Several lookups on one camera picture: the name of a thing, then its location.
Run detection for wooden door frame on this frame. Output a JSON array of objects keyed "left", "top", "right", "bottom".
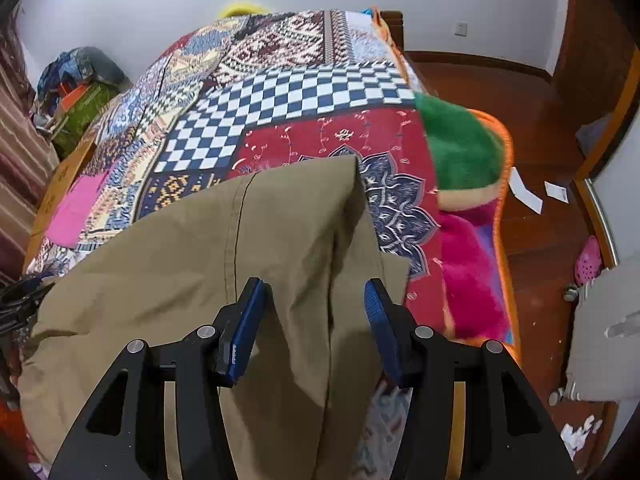
[{"left": 570, "top": 45, "right": 640, "bottom": 268}]

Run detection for torn white paper scraps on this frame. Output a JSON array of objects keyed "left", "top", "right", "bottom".
[{"left": 560, "top": 414, "right": 605, "bottom": 458}]

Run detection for striped curtain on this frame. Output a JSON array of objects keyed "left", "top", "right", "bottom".
[{"left": 0, "top": 10, "right": 61, "bottom": 286}]

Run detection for green and pink plush blanket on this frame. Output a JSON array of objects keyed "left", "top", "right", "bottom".
[{"left": 405, "top": 92, "right": 521, "bottom": 361}]

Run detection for pink clog shoe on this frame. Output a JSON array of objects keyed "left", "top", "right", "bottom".
[{"left": 574, "top": 235, "right": 602, "bottom": 287}]

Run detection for pile of clothes and boxes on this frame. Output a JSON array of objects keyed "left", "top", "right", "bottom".
[{"left": 30, "top": 46, "right": 132, "bottom": 158}]

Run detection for grey cloth at right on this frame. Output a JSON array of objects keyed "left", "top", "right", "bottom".
[{"left": 547, "top": 260, "right": 640, "bottom": 406}]

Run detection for patchwork printed blanket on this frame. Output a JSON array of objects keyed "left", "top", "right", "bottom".
[{"left": 20, "top": 8, "right": 443, "bottom": 301}]

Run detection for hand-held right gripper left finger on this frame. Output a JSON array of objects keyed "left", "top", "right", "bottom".
[{"left": 48, "top": 277, "right": 273, "bottom": 480}]

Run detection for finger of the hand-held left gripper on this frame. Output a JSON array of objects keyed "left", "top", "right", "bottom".
[{"left": 0, "top": 275, "right": 55, "bottom": 333}]

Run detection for khaki pants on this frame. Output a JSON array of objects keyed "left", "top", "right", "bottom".
[{"left": 19, "top": 155, "right": 412, "bottom": 480}]

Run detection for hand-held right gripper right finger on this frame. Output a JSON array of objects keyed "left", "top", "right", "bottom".
[{"left": 363, "top": 278, "right": 579, "bottom": 480}]

